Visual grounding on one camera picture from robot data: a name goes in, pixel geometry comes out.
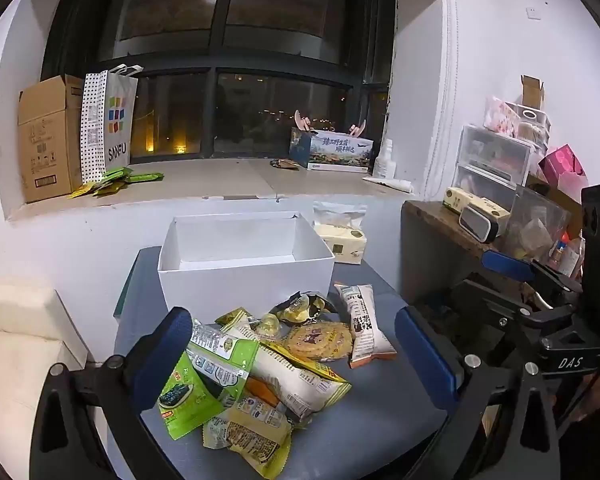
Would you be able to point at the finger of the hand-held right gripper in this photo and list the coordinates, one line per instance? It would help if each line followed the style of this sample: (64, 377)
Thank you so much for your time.
(495, 305)
(507, 264)

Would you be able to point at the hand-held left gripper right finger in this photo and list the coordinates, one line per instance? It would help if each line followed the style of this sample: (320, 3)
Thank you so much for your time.
(422, 355)

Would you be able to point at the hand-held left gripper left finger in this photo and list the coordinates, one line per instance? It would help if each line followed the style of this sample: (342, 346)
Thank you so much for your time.
(164, 355)

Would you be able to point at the green seaweed snack packet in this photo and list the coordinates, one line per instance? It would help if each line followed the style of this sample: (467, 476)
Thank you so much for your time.
(215, 365)

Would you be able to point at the white brown snack packet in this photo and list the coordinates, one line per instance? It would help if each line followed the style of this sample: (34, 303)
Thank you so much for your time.
(365, 320)

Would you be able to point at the olive yellow snack packet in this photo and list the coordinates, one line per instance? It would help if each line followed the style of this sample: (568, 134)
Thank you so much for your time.
(232, 317)

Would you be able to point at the orange snack packet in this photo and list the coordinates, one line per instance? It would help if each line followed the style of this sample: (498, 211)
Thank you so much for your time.
(261, 391)

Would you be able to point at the round cracker packet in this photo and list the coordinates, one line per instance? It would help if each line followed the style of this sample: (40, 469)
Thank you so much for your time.
(319, 341)

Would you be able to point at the white cardboard box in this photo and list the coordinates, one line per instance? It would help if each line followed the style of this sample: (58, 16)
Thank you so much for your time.
(240, 282)

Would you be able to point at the clear jelly cup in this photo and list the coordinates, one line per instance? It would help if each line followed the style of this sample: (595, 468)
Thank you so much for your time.
(267, 325)

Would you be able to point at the yellow patterned snack packet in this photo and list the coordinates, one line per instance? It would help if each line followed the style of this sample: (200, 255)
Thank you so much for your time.
(250, 437)

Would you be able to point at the long white snack packet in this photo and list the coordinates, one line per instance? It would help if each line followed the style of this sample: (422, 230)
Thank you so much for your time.
(290, 375)

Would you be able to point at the black yellow snack packet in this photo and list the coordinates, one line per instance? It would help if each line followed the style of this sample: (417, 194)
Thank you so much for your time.
(300, 306)

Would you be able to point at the clear plastic container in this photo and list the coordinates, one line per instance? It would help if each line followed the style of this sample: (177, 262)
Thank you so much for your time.
(535, 225)

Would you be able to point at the white black device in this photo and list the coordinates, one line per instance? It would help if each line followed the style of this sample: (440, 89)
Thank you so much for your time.
(477, 224)

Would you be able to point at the yellow printed box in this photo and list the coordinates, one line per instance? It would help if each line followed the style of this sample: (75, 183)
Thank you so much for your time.
(472, 202)

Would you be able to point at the dark wooden desk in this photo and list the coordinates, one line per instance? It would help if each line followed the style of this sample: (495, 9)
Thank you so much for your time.
(430, 245)

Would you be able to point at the clear drawer unit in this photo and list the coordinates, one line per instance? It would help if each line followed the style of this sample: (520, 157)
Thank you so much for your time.
(490, 162)

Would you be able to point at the cream tissue pack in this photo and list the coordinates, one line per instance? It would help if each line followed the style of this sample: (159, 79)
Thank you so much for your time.
(342, 245)

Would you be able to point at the white desk organiser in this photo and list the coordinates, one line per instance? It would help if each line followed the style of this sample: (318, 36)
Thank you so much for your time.
(532, 127)

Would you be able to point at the white tube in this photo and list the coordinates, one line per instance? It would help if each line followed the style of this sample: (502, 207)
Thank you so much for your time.
(387, 183)

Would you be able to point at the pink floral box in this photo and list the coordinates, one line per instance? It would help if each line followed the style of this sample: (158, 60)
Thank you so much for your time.
(500, 116)

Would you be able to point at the cream sofa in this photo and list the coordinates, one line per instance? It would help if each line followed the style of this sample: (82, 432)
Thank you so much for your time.
(15, 340)

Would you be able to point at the white plastic bottle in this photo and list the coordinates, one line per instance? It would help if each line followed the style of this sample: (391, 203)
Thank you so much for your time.
(384, 162)

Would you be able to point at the clear plastic bag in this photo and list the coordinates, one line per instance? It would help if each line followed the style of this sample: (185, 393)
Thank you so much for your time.
(340, 214)

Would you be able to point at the small open cardboard box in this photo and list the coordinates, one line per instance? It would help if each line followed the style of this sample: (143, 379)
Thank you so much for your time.
(532, 91)

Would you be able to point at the pile of green packets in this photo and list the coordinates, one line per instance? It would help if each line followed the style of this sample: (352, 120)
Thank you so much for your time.
(112, 182)

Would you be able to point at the printed tissue box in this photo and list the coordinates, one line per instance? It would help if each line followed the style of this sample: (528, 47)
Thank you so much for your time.
(337, 152)

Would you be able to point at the small brown packet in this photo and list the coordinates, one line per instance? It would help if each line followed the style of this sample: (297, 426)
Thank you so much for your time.
(285, 164)

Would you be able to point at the white dotted shopping bag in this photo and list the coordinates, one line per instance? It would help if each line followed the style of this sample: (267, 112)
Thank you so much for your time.
(107, 125)

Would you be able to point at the brown cardboard box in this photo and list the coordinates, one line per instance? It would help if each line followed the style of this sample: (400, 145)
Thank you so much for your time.
(50, 140)

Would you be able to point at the white wall socket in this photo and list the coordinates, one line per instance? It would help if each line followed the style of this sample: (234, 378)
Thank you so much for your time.
(533, 13)

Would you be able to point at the black window frame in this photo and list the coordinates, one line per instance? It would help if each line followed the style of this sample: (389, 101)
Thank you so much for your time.
(215, 67)

